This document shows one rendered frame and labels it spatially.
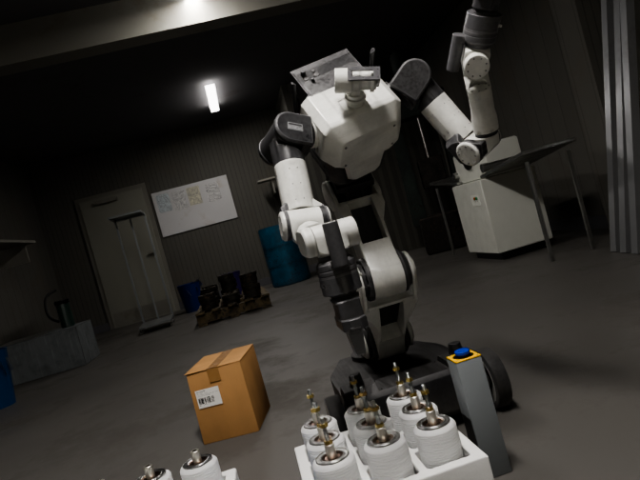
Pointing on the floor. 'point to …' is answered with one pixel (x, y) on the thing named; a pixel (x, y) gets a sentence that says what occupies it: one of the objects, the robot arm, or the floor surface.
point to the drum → (283, 258)
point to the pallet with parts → (230, 298)
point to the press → (436, 243)
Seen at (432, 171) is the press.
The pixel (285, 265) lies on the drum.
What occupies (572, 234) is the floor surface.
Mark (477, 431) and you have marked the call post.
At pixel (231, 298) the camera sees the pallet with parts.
